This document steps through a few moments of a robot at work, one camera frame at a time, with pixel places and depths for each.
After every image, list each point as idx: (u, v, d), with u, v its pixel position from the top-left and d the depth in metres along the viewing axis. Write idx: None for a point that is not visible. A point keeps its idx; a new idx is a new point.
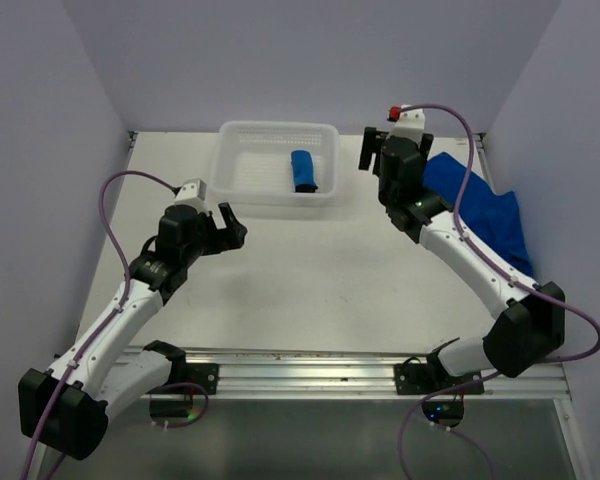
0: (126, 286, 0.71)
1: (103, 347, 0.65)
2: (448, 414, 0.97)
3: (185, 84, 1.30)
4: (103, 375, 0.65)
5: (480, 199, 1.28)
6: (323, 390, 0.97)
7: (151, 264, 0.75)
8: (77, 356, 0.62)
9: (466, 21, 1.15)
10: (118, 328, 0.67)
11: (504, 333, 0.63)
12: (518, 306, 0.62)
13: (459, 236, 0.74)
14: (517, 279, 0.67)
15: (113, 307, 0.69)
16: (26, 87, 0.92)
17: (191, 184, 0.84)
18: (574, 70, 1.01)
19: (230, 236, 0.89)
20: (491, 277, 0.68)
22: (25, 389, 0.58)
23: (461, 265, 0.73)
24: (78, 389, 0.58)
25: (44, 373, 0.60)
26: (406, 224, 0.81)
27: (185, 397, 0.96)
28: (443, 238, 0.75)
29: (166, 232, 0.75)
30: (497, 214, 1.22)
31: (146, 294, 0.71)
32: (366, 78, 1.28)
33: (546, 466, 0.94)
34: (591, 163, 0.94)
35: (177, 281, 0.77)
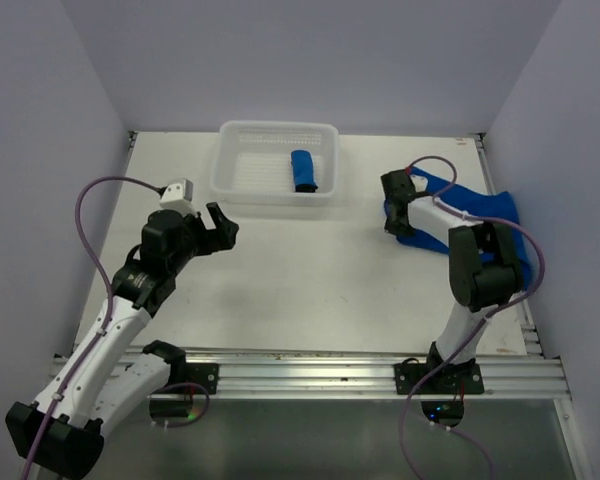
0: (108, 306, 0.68)
1: (88, 374, 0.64)
2: (448, 414, 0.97)
3: (185, 84, 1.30)
4: (92, 400, 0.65)
5: (472, 203, 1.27)
6: (323, 390, 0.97)
7: (135, 277, 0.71)
8: (61, 388, 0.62)
9: (466, 20, 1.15)
10: (102, 353, 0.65)
11: (454, 253, 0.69)
12: (463, 229, 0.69)
13: (433, 203, 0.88)
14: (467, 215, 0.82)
15: (97, 331, 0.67)
16: (26, 89, 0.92)
17: (176, 185, 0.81)
18: (575, 69, 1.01)
19: (220, 235, 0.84)
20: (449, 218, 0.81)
22: (12, 423, 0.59)
23: (436, 225, 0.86)
24: (65, 423, 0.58)
25: (30, 406, 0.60)
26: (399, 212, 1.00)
27: (185, 397, 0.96)
28: (419, 206, 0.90)
29: (150, 242, 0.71)
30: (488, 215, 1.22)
31: (131, 313, 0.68)
32: (366, 78, 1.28)
33: (547, 466, 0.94)
34: (592, 162, 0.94)
35: (164, 292, 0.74)
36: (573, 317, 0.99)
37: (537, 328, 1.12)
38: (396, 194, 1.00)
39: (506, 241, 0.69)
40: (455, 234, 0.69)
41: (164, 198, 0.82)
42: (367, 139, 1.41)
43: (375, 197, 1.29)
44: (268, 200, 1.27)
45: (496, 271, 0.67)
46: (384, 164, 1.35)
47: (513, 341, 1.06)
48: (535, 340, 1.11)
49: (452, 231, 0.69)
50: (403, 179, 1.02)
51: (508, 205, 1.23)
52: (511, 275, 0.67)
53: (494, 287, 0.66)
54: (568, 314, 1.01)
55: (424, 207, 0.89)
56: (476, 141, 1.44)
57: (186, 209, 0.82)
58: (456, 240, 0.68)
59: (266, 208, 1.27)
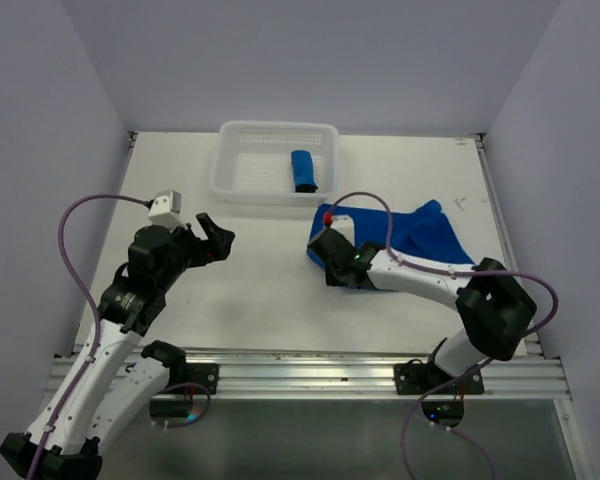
0: (95, 332, 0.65)
1: (79, 404, 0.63)
2: (449, 414, 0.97)
3: (185, 84, 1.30)
4: (87, 424, 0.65)
5: (400, 224, 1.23)
6: (323, 390, 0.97)
7: (123, 298, 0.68)
8: (52, 418, 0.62)
9: (466, 21, 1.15)
10: (90, 382, 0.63)
11: (470, 320, 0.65)
12: (469, 292, 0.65)
13: (397, 262, 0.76)
14: (455, 269, 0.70)
15: (85, 358, 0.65)
16: (26, 89, 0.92)
17: (163, 197, 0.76)
18: (575, 70, 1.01)
19: (215, 245, 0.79)
20: (436, 280, 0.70)
22: (8, 452, 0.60)
23: (412, 286, 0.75)
24: (57, 455, 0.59)
25: (23, 437, 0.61)
26: (360, 277, 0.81)
27: (185, 397, 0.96)
28: (385, 271, 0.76)
29: (136, 260, 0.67)
30: (421, 231, 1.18)
31: (118, 339, 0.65)
32: (366, 78, 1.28)
33: (547, 467, 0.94)
34: (592, 162, 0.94)
35: (154, 311, 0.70)
36: (572, 317, 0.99)
37: (536, 328, 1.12)
38: (339, 261, 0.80)
39: (507, 279, 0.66)
40: (463, 303, 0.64)
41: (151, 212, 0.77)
42: (367, 139, 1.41)
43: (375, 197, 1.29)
44: (268, 200, 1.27)
45: (511, 313, 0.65)
46: (384, 164, 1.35)
47: None
48: (534, 340, 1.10)
49: (462, 301, 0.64)
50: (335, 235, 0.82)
51: (437, 214, 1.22)
52: (526, 311, 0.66)
53: (519, 329, 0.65)
54: (568, 314, 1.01)
55: (392, 275, 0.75)
56: (476, 141, 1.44)
57: (174, 222, 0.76)
58: (473, 311, 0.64)
59: (266, 208, 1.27)
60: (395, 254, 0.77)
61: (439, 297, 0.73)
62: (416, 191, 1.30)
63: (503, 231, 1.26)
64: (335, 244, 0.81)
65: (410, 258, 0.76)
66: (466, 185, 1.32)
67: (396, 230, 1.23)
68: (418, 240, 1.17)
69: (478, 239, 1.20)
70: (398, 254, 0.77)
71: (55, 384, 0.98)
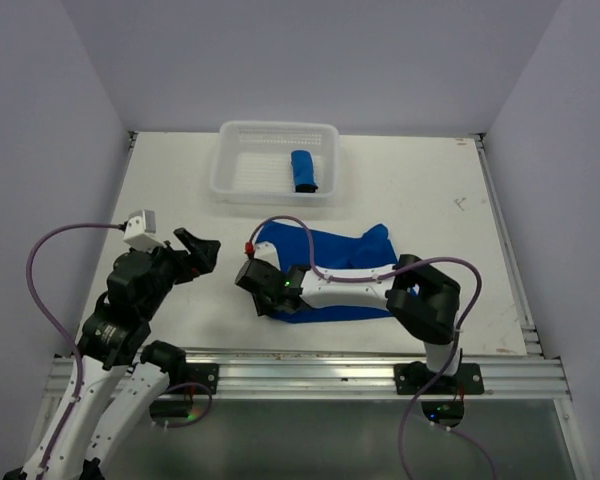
0: (78, 371, 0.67)
1: (69, 444, 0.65)
2: (449, 415, 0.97)
3: (185, 84, 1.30)
4: (80, 458, 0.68)
5: (340, 247, 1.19)
6: (323, 390, 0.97)
7: (104, 331, 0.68)
8: (44, 460, 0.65)
9: (466, 21, 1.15)
10: (77, 422, 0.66)
11: (407, 320, 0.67)
12: (396, 292, 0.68)
13: (326, 280, 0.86)
14: (378, 273, 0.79)
15: (71, 398, 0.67)
16: (26, 89, 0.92)
17: (136, 217, 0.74)
18: (575, 70, 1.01)
19: (198, 262, 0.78)
20: (364, 288, 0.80)
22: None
23: (343, 299, 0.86)
24: None
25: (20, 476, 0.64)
26: (294, 301, 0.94)
27: (185, 397, 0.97)
28: (317, 290, 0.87)
29: (115, 294, 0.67)
30: (363, 257, 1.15)
31: (101, 376, 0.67)
32: (367, 78, 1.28)
33: (547, 467, 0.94)
34: (591, 162, 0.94)
35: (139, 340, 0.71)
36: (572, 317, 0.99)
37: (536, 328, 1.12)
38: (272, 291, 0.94)
39: (422, 268, 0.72)
40: (395, 305, 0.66)
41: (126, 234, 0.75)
42: (367, 139, 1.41)
43: (375, 197, 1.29)
44: (267, 200, 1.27)
45: (439, 300, 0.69)
46: (384, 164, 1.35)
47: (513, 341, 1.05)
48: (535, 340, 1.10)
49: (391, 304, 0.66)
50: (259, 270, 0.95)
51: (383, 240, 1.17)
52: (451, 291, 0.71)
53: (451, 309, 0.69)
54: (567, 314, 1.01)
55: (318, 292, 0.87)
56: (476, 141, 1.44)
57: (151, 243, 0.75)
58: (405, 310, 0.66)
59: (266, 208, 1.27)
60: (322, 272, 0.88)
61: (370, 302, 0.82)
62: (417, 191, 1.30)
63: (503, 231, 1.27)
64: (264, 271, 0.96)
65: (336, 274, 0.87)
66: (466, 185, 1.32)
67: (336, 253, 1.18)
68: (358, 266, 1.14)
69: (478, 239, 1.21)
70: (326, 271, 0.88)
71: (55, 384, 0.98)
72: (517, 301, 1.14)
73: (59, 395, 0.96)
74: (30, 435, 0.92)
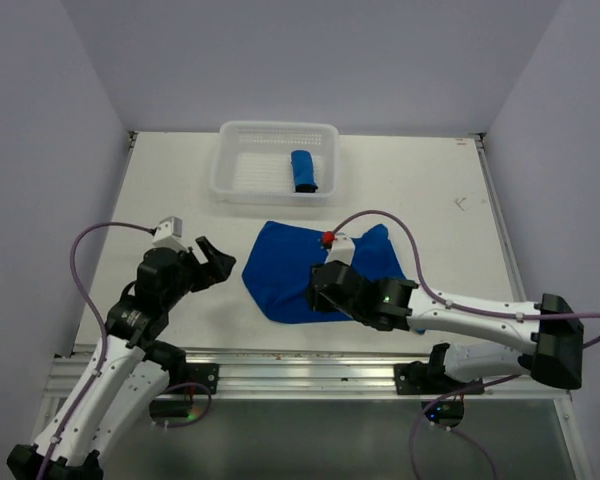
0: (102, 346, 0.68)
1: (84, 417, 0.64)
2: (449, 414, 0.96)
3: (185, 84, 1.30)
4: (91, 438, 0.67)
5: (343, 247, 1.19)
6: (323, 390, 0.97)
7: (129, 315, 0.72)
8: (59, 431, 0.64)
9: (466, 21, 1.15)
10: (96, 395, 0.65)
11: (544, 368, 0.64)
12: (547, 338, 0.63)
13: (445, 305, 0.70)
14: (522, 312, 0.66)
15: (92, 372, 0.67)
16: (26, 89, 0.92)
17: (166, 222, 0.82)
18: (575, 70, 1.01)
19: (214, 268, 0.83)
20: (501, 325, 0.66)
22: (13, 464, 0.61)
23: (464, 330, 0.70)
24: (63, 467, 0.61)
25: (30, 450, 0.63)
26: (391, 321, 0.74)
27: (185, 397, 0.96)
28: (432, 316, 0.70)
29: (144, 280, 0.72)
30: (363, 259, 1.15)
31: (124, 353, 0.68)
32: (367, 77, 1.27)
33: (546, 466, 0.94)
34: (592, 163, 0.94)
35: (157, 327, 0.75)
36: None
37: None
38: (361, 305, 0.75)
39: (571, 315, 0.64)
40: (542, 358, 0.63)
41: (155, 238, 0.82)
42: (367, 139, 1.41)
43: (375, 197, 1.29)
44: (268, 200, 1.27)
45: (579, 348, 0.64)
46: (384, 164, 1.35)
47: None
48: None
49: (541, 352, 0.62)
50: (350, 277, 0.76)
51: (383, 240, 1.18)
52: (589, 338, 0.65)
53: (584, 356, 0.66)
54: None
55: (438, 321, 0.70)
56: (476, 141, 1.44)
57: (176, 246, 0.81)
58: (555, 360, 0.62)
59: (267, 208, 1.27)
60: (435, 293, 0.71)
61: (498, 340, 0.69)
62: (416, 191, 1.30)
63: (503, 230, 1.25)
64: (354, 278, 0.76)
65: (456, 298, 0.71)
66: (466, 185, 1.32)
67: None
68: (358, 268, 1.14)
69: (479, 239, 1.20)
70: (441, 293, 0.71)
71: (55, 384, 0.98)
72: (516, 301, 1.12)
73: (59, 395, 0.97)
74: (30, 435, 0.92)
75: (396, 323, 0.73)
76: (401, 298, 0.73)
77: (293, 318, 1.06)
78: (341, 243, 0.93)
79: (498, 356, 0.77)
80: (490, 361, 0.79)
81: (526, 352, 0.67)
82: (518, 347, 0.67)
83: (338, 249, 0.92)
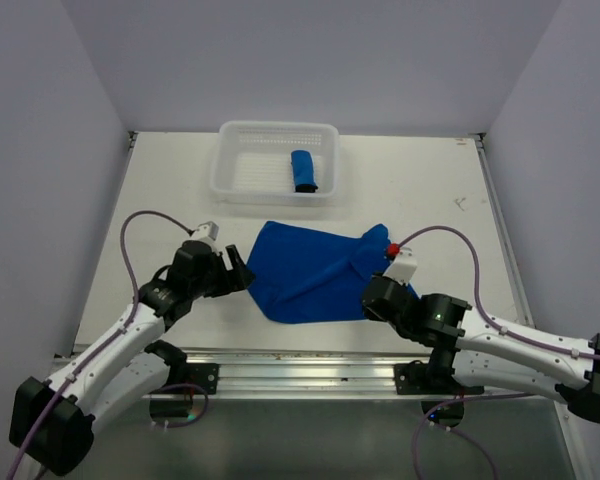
0: (132, 309, 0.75)
1: (102, 365, 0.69)
2: (449, 415, 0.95)
3: (185, 84, 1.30)
4: (98, 392, 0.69)
5: (343, 247, 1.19)
6: (323, 390, 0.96)
7: (159, 291, 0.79)
8: (75, 371, 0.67)
9: (466, 21, 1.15)
10: (117, 349, 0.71)
11: (592, 402, 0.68)
12: None
13: (498, 331, 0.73)
14: (577, 349, 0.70)
15: (118, 328, 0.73)
16: (26, 89, 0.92)
17: (204, 226, 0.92)
18: (575, 70, 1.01)
19: (238, 277, 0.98)
20: (555, 359, 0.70)
22: (22, 396, 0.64)
23: (514, 357, 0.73)
24: (72, 404, 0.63)
25: (42, 384, 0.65)
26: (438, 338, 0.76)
27: (185, 397, 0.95)
28: (485, 341, 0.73)
29: (180, 263, 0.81)
30: (363, 259, 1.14)
31: (151, 319, 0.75)
32: (367, 76, 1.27)
33: (546, 465, 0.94)
34: (592, 163, 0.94)
35: (182, 310, 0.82)
36: (572, 318, 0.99)
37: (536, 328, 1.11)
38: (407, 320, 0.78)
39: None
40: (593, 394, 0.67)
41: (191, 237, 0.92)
42: (367, 139, 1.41)
43: (375, 197, 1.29)
44: (268, 200, 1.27)
45: None
46: (384, 164, 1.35)
47: None
48: None
49: (596, 389, 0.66)
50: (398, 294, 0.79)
51: (383, 240, 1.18)
52: None
53: None
54: (567, 313, 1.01)
55: (491, 347, 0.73)
56: (476, 141, 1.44)
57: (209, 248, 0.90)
58: None
59: (267, 208, 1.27)
60: (489, 318, 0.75)
61: (547, 372, 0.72)
62: (416, 191, 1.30)
63: (503, 230, 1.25)
64: (402, 295, 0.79)
65: (509, 327, 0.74)
66: (466, 185, 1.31)
67: (336, 253, 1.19)
68: (358, 268, 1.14)
69: (479, 239, 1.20)
70: (495, 319, 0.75)
71: None
72: (517, 301, 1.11)
73: None
74: None
75: (445, 342, 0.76)
76: (451, 316, 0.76)
77: (293, 318, 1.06)
78: (403, 258, 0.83)
79: (529, 378, 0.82)
80: (515, 380, 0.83)
81: (573, 386, 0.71)
82: (566, 381, 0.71)
83: (399, 264, 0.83)
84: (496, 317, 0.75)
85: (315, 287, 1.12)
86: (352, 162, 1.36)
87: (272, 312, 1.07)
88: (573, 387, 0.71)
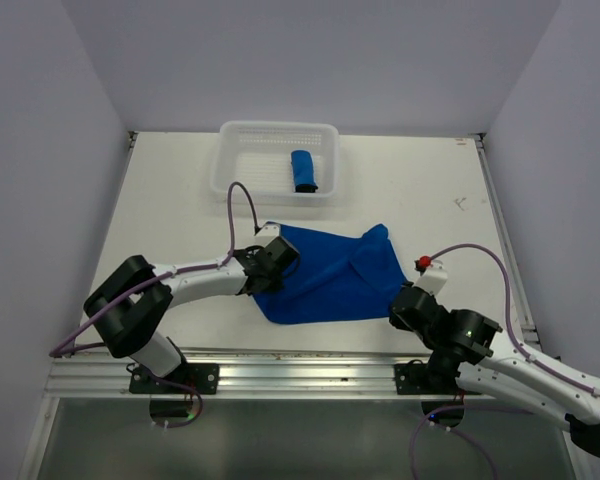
0: (228, 257, 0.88)
1: (196, 279, 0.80)
2: (449, 414, 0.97)
3: (185, 84, 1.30)
4: (176, 298, 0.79)
5: (342, 246, 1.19)
6: (323, 390, 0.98)
7: (250, 259, 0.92)
8: (177, 270, 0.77)
9: (466, 22, 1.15)
10: (210, 275, 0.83)
11: None
12: None
13: (525, 358, 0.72)
14: None
15: (216, 262, 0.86)
16: (26, 90, 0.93)
17: (272, 225, 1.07)
18: (575, 70, 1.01)
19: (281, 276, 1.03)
20: (575, 394, 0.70)
22: (128, 265, 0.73)
23: (532, 384, 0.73)
24: (163, 290, 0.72)
25: (147, 265, 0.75)
26: (466, 354, 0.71)
27: (185, 398, 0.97)
28: (509, 365, 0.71)
29: (274, 247, 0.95)
30: (363, 258, 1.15)
31: (238, 274, 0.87)
32: (367, 76, 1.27)
33: (546, 466, 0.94)
34: (592, 161, 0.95)
35: (257, 284, 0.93)
36: (572, 318, 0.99)
37: (536, 329, 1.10)
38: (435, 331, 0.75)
39: None
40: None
41: (259, 234, 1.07)
42: (367, 139, 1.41)
43: (375, 197, 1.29)
44: (268, 200, 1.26)
45: None
46: (384, 164, 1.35)
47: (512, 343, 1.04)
48: (534, 341, 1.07)
49: None
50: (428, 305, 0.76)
51: (383, 240, 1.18)
52: None
53: None
54: (566, 313, 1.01)
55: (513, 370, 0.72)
56: (476, 141, 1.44)
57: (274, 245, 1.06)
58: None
59: (267, 208, 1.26)
60: (517, 343, 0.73)
61: (562, 403, 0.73)
62: (416, 191, 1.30)
63: (503, 231, 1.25)
64: (432, 305, 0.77)
65: (537, 355, 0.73)
66: (466, 185, 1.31)
67: (334, 252, 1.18)
68: (359, 268, 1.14)
69: (480, 239, 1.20)
70: (523, 345, 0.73)
71: (55, 384, 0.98)
72: (516, 301, 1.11)
73: (59, 395, 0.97)
74: (30, 435, 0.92)
75: (470, 357, 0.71)
76: (480, 336, 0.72)
77: (293, 318, 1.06)
78: (434, 270, 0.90)
79: (539, 401, 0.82)
80: (523, 398, 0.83)
81: (584, 420, 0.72)
82: (578, 414, 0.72)
83: (429, 275, 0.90)
84: (525, 343, 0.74)
85: (315, 287, 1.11)
86: (352, 162, 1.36)
87: (273, 314, 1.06)
88: (583, 420, 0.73)
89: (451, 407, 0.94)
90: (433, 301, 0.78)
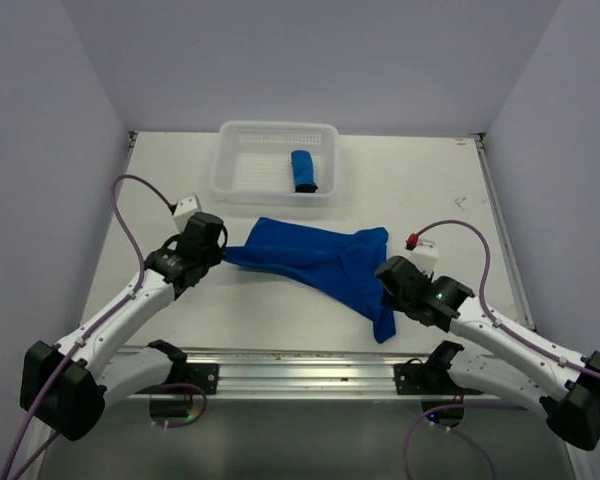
0: (141, 276, 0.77)
1: (111, 329, 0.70)
2: (449, 415, 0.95)
3: (185, 85, 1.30)
4: (105, 359, 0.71)
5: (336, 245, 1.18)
6: (323, 390, 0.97)
7: (168, 257, 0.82)
8: (85, 336, 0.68)
9: (465, 22, 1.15)
10: (126, 314, 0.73)
11: (567, 415, 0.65)
12: (581, 388, 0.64)
13: (492, 323, 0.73)
14: (566, 358, 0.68)
15: (129, 292, 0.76)
16: (27, 91, 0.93)
17: (188, 198, 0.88)
18: (574, 69, 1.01)
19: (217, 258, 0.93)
20: (540, 362, 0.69)
22: (31, 360, 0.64)
23: (499, 351, 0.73)
24: (80, 368, 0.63)
25: (50, 347, 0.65)
26: (434, 317, 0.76)
27: (185, 398, 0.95)
28: (476, 328, 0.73)
29: (192, 231, 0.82)
30: (352, 256, 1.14)
31: (159, 285, 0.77)
32: (367, 76, 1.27)
33: (546, 467, 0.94)
34: (593, 161, 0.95)
35: (191, 277, 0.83)
36: (573, 318, 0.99)
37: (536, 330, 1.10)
38: (410, 296, 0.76)
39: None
40: (569, 401, 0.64)
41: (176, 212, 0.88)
42: (367, 139, 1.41)
43: (375, 197, 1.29)
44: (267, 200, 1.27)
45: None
46: (384, 164, 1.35)
47: None
48: None
49: (571, 398, 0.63)
50: (408, 270, 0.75)
51: (377, 239, 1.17)
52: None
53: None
54: (567, 314, 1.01)
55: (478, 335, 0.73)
56: (476, 141, 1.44)
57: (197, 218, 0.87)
58: (582, 411, 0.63)
59: (266, 208, 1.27)
60: (487, 309, 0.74)
61: (531, 375, 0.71)
62: (416, 191, 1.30)
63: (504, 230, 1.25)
64: (410, 270, 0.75)
65: (504, 322, 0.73)
66: (466, 185, 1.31)
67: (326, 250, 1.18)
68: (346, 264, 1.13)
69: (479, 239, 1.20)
70: (493, 311, 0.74)
71: None
72: (517, 301, 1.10)
73: None
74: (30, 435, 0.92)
75: (439, 321, 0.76)
76: (453, 299, 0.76)
77: None
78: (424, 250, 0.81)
79: (517, 386, 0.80)
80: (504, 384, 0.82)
81: (554, 396, 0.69)
82: (548, 389, 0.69)
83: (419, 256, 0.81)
84: (495, 310, 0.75)
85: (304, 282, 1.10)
86: (352, 161, 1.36)
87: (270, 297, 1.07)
88: (553, 397, 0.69)
89: (455, 407, 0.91)
90: (412, 267, 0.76)
